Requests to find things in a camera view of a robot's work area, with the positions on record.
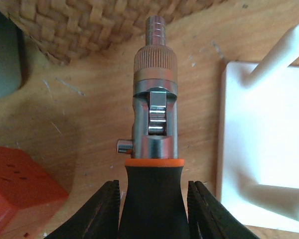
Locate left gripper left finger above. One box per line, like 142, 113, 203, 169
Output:
46, 180, 120, 239

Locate white peg base plate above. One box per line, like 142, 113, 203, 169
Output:
216, 24, 299, 233

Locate woven wicker basket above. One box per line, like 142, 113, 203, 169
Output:
0, 0, 221, 64

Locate orange black ratchet screwdriver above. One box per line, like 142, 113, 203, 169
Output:
117, 15, 190, 239

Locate grey plastic storage box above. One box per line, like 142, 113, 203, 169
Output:
0, 12, 22, 98

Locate red cube power socket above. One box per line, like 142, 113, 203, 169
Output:
0, 146, 68, 239

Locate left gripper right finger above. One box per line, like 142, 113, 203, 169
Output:
187, 181, 258, 239

